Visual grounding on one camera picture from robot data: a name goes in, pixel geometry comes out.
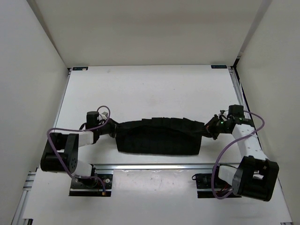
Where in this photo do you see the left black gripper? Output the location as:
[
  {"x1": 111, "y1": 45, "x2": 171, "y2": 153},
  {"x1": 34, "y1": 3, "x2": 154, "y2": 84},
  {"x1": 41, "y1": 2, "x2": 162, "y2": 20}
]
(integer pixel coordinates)
[{"x1": 96, "y1": 117, "x2": 130, "y2": 138}]

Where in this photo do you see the black pleated skirt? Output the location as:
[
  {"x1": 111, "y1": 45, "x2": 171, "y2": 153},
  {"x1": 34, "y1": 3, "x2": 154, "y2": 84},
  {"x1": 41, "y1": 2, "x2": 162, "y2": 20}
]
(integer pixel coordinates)
[{"x1": 115, "y1": 117, "x2": 211, "y2": 156}]

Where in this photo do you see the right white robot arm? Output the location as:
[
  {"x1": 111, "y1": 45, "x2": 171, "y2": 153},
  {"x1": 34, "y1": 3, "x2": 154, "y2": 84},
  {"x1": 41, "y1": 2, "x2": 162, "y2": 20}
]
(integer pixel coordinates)
[{"x1": 205, "y1": 105, "x2": 279, "y2": 202}]

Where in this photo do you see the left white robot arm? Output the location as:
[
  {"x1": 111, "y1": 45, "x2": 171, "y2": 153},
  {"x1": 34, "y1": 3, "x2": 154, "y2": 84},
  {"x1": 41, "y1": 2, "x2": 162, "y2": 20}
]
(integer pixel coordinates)
[{"x1": 40, "y1": 110, "x2": 116, "y2": 188}]

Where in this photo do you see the right blue corner label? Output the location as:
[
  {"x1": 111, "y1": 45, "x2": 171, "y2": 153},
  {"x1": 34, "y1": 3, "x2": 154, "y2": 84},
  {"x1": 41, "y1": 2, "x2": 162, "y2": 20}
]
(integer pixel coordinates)
[{"x1": 211, "y1": 65, "x2": 227, "y2": 69}]

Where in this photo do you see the blue corner label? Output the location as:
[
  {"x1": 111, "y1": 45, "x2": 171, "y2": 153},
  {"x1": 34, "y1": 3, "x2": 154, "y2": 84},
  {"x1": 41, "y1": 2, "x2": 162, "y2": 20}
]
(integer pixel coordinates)
[
  {"x1": 211, "y1": 65, "x2": 227, "y2": 69},
  {"x1": 72, "y1": 67, "x2": 89, "y2": 71}
]

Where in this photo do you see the left blue corner label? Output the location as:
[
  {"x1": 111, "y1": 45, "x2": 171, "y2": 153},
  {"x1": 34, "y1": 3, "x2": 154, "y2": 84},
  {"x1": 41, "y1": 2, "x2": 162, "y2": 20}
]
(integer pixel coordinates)
[{"x1": 72, "y1": 67, "x2": 89, "y2": 71}]

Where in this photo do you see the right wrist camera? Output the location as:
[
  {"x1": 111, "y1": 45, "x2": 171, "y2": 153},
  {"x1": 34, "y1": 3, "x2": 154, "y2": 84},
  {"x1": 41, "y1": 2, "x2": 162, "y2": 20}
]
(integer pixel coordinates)
[{"x1": 217, "y1": 110, "x2": 228, "y2": 121}]

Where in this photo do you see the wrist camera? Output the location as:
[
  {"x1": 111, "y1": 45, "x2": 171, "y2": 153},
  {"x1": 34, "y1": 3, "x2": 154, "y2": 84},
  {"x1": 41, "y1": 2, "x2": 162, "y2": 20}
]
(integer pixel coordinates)
[
  {"x1": 217, "y1": 110, "x2": 228, "y2": 121},
  {"x1": 100, "y1": 112, "x2": 108, "y2": 120}
]

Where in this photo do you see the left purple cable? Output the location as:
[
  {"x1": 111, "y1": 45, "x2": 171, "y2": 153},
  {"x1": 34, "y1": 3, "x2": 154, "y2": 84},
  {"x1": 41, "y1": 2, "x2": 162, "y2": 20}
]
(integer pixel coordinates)
[{"x1": 47, "y1": 105, "x2": 111, "y2": 193}]

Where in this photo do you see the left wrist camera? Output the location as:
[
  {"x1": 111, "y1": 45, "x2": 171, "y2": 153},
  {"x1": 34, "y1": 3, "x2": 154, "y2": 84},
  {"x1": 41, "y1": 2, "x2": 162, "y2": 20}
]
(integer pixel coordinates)
[{"x1": 100, "y1": 112, "x2": 108, "y2": 120}]

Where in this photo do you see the front aluminium frame rail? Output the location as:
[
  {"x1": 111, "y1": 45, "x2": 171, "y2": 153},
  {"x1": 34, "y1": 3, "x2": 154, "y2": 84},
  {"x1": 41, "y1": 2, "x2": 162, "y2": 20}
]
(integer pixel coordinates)
[{"x1": 93, "y1": 164, "x2": 240, "y2": 171}]

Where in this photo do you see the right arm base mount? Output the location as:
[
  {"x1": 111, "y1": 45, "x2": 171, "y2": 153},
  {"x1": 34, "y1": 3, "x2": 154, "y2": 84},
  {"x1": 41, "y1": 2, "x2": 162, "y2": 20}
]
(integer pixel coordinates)
[{"x1": 192, "y1": 173, "x2": 231, "y2": 199}]

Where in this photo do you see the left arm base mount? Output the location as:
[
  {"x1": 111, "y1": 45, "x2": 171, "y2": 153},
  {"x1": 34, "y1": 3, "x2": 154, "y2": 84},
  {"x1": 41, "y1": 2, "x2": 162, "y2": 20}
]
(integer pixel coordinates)
[{"x1": 69, "y1": 164, "x2": 113, "y2": 197}]

